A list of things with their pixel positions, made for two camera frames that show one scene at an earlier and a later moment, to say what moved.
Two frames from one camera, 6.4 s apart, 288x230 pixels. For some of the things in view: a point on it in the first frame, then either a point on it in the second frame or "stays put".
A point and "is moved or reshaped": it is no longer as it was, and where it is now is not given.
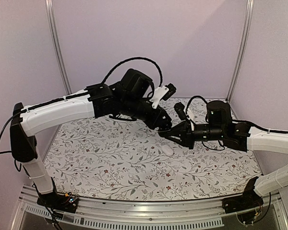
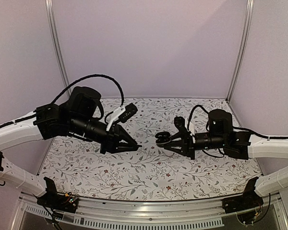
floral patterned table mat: x=104 y=157 stays put
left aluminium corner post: x=49 y=6 stays put
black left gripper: x=156 y=121 → x=116 y=134
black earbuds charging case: x=165 y=132 is moved or reshaped
